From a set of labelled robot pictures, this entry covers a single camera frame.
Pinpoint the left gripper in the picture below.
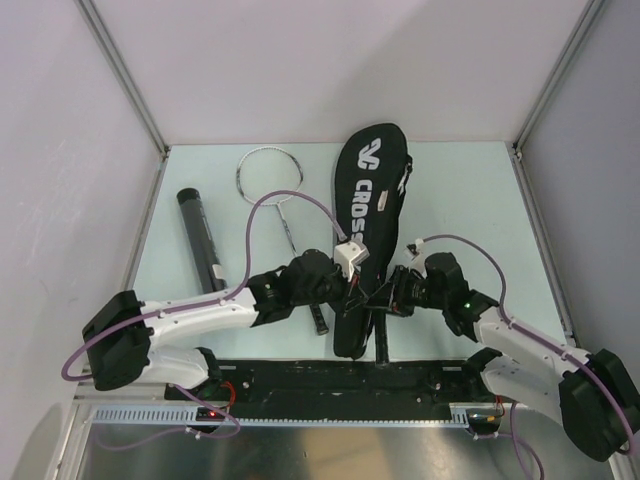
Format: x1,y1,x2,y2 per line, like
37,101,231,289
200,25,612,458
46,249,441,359
292,259,367,317

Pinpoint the white slotted cable duct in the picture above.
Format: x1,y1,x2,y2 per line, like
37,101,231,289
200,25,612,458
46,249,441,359
91,404,502,428

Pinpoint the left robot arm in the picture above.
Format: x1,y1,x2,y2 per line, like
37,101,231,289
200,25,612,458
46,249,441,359
82,242,369,399

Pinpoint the badminton racket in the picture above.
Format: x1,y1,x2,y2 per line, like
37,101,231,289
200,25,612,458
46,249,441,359
235,145,329,336
372,311,390,368

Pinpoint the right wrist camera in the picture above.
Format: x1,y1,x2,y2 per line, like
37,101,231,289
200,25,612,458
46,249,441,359
406,238,425,262

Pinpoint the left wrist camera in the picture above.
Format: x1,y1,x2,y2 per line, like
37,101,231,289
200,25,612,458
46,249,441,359
333,240,369,281

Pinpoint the black racket bag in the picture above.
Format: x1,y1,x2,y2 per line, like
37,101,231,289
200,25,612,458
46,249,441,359
331,122,415,359

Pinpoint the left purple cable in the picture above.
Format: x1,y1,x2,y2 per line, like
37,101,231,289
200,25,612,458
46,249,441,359
60,191,349,384

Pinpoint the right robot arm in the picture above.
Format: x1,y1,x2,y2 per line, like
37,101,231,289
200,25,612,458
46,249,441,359
366,253,639,462

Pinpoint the black shuttlecock tube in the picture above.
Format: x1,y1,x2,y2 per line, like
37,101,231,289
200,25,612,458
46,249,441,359
176,187,227,293

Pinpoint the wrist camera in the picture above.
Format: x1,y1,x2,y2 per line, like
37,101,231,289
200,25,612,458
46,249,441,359
333,240,369,281
406,238,425,262

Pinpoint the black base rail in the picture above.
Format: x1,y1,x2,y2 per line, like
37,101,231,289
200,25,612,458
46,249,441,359
164,357,501,419

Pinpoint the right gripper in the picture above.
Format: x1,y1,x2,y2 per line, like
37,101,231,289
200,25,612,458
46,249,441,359
364,264,447,317

